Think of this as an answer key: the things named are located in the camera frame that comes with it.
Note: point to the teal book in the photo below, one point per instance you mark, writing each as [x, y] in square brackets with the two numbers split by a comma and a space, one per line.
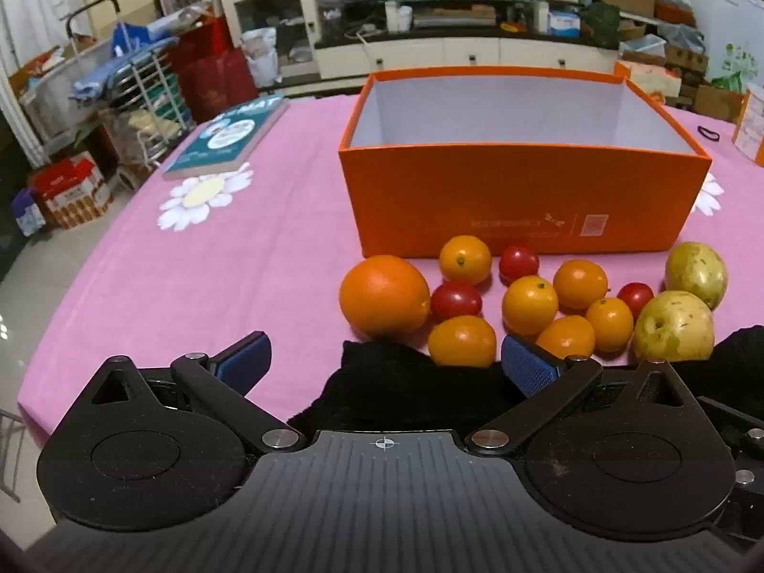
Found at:
[227, 137]

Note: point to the yellow-green pear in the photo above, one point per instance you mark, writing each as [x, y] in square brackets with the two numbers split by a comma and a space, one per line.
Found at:
[695, 273]
[673, 325]

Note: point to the red white carton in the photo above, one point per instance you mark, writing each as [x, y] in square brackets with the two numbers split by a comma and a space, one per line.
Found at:
[74, 191]

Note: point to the silver media player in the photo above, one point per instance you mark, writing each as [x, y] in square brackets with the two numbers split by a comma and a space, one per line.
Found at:
[453, 16]

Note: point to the black fuzzy cloth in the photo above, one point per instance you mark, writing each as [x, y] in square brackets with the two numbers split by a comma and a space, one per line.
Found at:
[406, 388]

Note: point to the white glass-door cabinet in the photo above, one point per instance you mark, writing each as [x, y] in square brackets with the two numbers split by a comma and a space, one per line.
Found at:
[274, 24]

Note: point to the large orange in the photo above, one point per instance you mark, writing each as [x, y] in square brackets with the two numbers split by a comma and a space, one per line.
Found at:
[385, 295]

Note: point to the large red gift bag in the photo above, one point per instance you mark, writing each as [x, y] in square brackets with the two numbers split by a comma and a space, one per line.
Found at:
[218, 83]

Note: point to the blue white small box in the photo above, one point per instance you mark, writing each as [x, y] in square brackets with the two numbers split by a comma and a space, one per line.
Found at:
[27, 215]

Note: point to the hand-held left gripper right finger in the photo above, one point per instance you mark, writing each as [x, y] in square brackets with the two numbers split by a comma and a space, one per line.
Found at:
[528, 367]

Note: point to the small red gift bag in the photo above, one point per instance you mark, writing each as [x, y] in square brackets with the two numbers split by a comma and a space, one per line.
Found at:
[203, 39]

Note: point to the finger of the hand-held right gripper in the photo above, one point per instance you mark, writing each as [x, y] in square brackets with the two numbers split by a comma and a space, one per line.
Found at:
[753, 459]

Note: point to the blue white mask box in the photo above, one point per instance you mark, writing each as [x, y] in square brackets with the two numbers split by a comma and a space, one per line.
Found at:
[564, 24]

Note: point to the dark green bag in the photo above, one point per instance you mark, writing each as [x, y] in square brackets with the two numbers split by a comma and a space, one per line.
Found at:
[600, 24]

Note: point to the white printed bag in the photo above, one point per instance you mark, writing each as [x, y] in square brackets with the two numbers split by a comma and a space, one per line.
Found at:
[259, 54]

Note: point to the white TV cabinet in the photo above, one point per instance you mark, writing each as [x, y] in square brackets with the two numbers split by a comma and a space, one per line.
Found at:
[465, 54]

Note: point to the red cherry tomato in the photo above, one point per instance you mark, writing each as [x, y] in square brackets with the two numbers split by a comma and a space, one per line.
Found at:
[455, 301]
[634, 298]
[518, 262]

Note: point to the small orange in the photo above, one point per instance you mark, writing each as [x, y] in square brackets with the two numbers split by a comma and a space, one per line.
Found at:
[580, 283]
[462, 340]
[465, 258]
[609, 323]
[529, 304]
[566, 337]

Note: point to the orange white carton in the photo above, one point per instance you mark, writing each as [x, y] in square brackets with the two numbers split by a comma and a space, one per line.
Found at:
[752, 131]

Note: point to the white freezer with leaf decal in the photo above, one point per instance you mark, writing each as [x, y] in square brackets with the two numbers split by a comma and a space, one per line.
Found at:
[716, 12]

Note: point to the orange cardboard box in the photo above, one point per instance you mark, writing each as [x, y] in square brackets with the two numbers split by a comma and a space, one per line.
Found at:
[477, 191]

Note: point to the orange fruit gift carton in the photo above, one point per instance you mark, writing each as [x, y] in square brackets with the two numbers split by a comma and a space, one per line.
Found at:
[653, 80]

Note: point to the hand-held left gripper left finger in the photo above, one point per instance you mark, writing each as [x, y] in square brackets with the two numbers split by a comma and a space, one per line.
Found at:
[245, 359]

